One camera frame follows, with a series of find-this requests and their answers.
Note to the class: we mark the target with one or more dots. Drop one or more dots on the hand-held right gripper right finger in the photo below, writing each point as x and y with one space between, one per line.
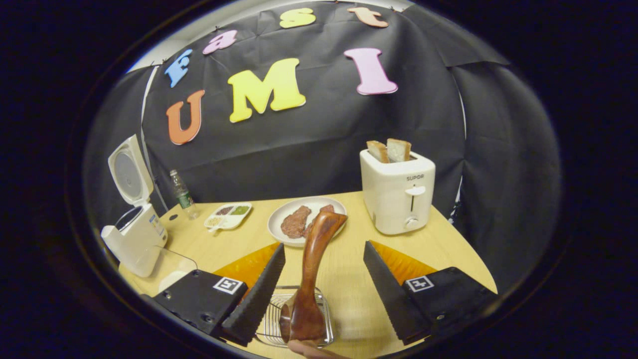
389 299

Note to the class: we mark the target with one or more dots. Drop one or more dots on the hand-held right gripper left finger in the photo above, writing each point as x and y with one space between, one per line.
254 299

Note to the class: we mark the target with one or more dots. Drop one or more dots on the brown wooden spoon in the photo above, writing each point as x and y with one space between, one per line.
311 269

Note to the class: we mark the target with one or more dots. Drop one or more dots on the white rice cooker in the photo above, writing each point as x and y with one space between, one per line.
142 239

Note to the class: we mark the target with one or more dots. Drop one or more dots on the white round plate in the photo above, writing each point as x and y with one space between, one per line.
279 219

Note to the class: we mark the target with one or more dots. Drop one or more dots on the white divided bean dish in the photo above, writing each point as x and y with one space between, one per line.
229 215

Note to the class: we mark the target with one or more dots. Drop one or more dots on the brown meat piece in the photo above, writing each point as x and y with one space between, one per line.
327 208
296 222

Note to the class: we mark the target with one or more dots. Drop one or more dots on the white toaster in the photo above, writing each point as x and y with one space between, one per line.
394 199

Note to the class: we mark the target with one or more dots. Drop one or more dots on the clear plastic water bottle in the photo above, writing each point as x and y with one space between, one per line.
184 199

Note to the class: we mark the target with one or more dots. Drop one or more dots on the toast bread slice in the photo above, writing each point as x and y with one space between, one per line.
378 151
398 149

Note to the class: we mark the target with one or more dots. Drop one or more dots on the black backdrop cloth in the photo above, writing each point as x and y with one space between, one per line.
324 149

